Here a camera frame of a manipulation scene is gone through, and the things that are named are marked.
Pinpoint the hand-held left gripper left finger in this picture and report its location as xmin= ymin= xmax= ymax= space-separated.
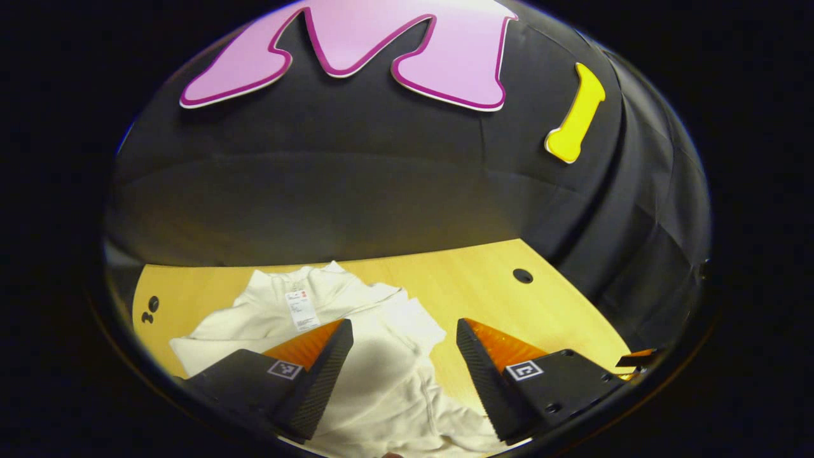
xmin=175 ymin=319 xmax=354 ymax=444

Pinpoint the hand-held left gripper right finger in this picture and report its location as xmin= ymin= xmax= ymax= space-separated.
xmin=456 ymin=318 xmax=630 ymax=445

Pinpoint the white long-sleeved garment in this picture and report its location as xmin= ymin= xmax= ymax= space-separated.
xmin=169 ymin=261 xmax=509 ymax=457

